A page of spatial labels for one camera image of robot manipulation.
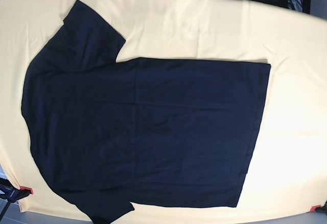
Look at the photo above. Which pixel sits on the dark navy T-shirt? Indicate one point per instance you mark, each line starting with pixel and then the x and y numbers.
pixel 106 134

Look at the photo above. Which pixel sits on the yellow table cloth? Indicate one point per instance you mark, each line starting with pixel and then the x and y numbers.
pixel 287 174

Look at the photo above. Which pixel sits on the left red-black table clamp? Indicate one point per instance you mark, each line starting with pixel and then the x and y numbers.
pixel 12 194

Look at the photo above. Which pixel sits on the red-black table clamp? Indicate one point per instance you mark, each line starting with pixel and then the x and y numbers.
pixel 12 194
pixel 319 208

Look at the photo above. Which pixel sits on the right red-black table clamp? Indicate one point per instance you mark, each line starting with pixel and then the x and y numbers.
pixel 319 208

